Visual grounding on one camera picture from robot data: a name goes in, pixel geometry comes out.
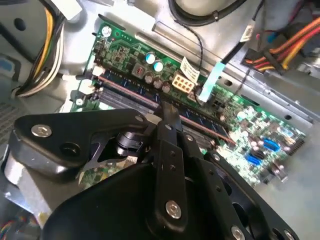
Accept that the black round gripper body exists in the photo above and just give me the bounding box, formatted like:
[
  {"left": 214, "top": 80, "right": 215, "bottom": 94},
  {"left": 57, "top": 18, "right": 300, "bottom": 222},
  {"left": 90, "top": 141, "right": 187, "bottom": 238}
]
[{"left": 41, "top": 161, "right": 227, "bottom": 240}]

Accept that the blue RAM stick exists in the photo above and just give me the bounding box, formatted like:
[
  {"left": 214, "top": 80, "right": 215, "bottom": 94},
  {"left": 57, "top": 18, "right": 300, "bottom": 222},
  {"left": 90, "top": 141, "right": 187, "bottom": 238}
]
[{"left": 99, "top": 69, "right": 237, "bottom": 146}]

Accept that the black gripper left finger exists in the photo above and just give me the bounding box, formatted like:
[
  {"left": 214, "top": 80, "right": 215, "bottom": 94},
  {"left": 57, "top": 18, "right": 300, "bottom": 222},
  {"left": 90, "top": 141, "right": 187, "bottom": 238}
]
[{"left": 9, "top": 99, "right": 190, "bottom": 228}]

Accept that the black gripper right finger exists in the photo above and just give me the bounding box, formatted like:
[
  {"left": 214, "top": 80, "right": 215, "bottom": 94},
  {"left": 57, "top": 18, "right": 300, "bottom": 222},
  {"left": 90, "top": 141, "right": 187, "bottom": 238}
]
[{"left": 173, "top": 107, "right": 300, "bottom": 240}]

